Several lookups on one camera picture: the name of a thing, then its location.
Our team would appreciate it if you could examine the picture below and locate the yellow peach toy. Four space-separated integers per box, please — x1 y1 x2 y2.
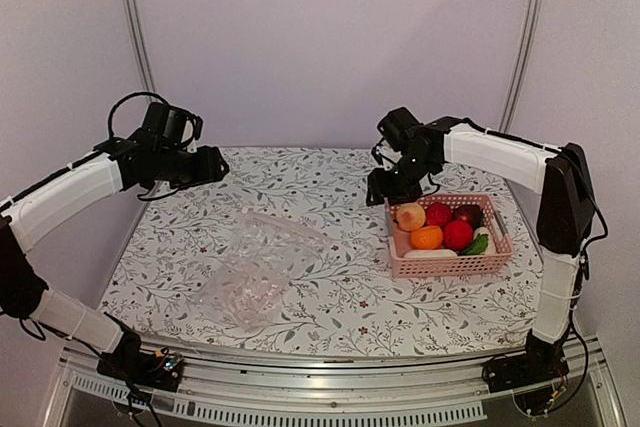
395 202 426 232

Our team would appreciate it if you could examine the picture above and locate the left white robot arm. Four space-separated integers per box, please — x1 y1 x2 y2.
1 138 229 381

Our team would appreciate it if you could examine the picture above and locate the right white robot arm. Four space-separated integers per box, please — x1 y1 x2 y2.
366 107 604 385

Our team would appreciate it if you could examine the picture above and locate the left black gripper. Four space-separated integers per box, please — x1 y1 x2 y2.
157 145 230 190

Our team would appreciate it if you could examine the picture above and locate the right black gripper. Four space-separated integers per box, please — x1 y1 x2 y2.
368 151 437 205

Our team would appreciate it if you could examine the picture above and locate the right aluminium frame post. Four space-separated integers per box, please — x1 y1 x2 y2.
498 0 543 133

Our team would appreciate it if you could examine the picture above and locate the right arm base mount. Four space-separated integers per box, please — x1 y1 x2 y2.
481 352 569 417

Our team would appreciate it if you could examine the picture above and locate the pink plastic basket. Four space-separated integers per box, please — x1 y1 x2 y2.
385 194 513 278

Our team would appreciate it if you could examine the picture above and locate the white radish with green leaf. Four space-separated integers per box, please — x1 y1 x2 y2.
459 227 497 256

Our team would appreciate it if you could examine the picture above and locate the orange tangerine toy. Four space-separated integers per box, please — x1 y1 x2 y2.
409 225 443 250

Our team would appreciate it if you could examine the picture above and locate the left aluminium frame post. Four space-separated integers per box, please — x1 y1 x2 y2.
122 0 156 92

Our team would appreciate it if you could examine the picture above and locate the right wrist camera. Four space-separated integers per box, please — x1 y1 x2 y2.
377 107 422 152

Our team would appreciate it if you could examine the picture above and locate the floral table mat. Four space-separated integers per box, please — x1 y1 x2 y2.
101 148 542 356

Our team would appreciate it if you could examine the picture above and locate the red mushroom toy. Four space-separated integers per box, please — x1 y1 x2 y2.
443 220 474 251

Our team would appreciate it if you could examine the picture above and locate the dark purple fruit toy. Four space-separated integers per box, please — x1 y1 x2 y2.
453 204 483 229

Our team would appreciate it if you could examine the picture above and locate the red strawberry toy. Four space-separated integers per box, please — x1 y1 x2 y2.
425 202 453 228

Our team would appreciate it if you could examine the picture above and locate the white radish toy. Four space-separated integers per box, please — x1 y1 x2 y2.
403 249 458 259

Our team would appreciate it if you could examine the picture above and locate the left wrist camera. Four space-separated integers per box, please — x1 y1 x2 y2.
139 102 203 152

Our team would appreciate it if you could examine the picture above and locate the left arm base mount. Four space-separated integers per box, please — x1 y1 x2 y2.
97 343 184 392

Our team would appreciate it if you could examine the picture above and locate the clear zip top bag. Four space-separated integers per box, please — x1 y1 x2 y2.
192 208 335 333

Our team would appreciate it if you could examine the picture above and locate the front aluminium rail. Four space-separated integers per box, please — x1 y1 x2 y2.
44 336 630 426

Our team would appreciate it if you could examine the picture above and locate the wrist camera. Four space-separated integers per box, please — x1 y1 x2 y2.
377 107 422 152
139 102 203 152

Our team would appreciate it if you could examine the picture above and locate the aluminium frame post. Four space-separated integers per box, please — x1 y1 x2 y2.
498 0 543 133
122 0 156 92

